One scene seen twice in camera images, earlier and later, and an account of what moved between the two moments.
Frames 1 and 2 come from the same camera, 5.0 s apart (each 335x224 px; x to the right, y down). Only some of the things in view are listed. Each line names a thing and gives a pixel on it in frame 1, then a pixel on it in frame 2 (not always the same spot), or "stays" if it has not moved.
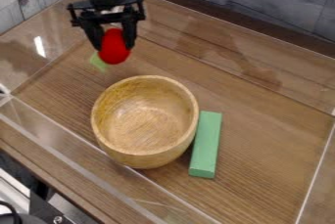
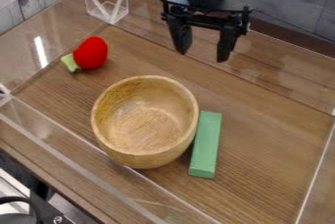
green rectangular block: [203, 155] stays
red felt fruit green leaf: [112, 50] -> [88, 55]
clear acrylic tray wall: [205, 129] stays
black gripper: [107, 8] -> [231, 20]
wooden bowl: [143, 119] stays
